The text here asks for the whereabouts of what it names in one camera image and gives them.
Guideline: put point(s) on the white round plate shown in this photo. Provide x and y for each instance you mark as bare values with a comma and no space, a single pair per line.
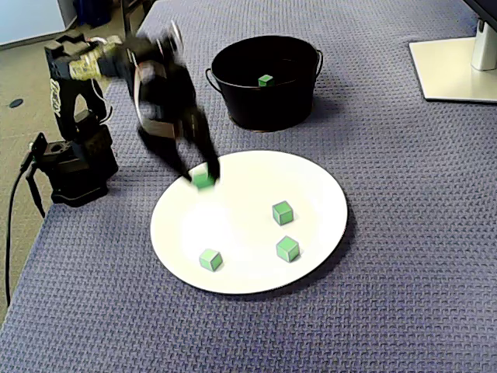
240,241

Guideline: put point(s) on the white panel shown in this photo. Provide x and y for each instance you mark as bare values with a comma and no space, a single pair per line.
27,19

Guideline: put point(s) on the dark furniture leg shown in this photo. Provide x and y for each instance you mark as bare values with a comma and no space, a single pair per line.
132,19

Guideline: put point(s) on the silver monitor stand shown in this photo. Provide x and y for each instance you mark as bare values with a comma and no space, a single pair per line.
446,70

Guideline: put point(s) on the small green cube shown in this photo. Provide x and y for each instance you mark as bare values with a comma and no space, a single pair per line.
265,80
287,248
282,213
202,180
210,259

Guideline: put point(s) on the black round floor cap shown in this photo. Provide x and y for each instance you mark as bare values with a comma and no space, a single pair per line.
16,103

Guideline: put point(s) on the blue woven table cloth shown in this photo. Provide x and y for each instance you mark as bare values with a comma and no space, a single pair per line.
388,233

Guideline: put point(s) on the black monitor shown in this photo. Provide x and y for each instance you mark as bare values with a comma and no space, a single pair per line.
487,5

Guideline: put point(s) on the black metal bucket container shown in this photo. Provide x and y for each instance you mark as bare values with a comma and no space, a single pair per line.
268,109

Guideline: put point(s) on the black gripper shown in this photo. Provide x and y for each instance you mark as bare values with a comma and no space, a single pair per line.
185,123

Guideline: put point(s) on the blue bin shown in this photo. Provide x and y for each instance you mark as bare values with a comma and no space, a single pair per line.
93,11

